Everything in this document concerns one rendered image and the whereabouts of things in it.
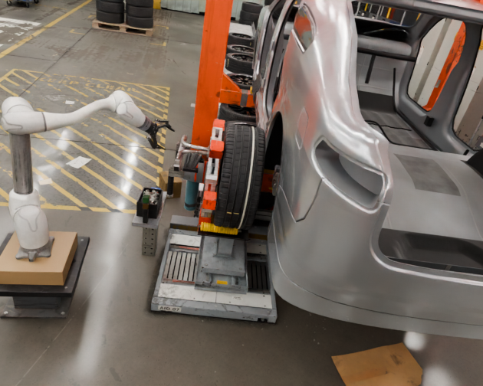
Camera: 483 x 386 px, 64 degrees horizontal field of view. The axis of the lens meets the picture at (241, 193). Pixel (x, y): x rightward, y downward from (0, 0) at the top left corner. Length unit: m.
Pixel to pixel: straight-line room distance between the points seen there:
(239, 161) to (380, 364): 1.58
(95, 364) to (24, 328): 0.50
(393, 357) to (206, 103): 2.09
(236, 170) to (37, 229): 1.15
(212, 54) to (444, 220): 1.74
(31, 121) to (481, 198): 2.62
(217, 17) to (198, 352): 2.03
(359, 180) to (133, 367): 1.65
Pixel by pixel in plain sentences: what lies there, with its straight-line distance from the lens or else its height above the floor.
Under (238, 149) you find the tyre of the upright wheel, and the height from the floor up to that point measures 1.13.
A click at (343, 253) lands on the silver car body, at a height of 1.19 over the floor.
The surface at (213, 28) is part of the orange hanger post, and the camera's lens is 2.58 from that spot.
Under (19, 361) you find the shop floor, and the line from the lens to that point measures 2.58.
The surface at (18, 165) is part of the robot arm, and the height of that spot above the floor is 0.88.
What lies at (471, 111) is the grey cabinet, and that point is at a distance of 6.75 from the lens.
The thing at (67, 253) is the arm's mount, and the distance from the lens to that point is 2.52.
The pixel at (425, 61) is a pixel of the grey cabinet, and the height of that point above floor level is 1.01.
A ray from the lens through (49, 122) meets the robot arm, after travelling 2.20.
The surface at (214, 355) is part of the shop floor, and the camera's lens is 2.52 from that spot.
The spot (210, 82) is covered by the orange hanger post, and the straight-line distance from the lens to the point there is 2.66.
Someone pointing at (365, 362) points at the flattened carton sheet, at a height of 0.01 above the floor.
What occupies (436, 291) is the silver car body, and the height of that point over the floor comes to 1.12.
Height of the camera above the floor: 2.05
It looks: 31 degrees down
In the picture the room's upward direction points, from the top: 11 degrees clockwise
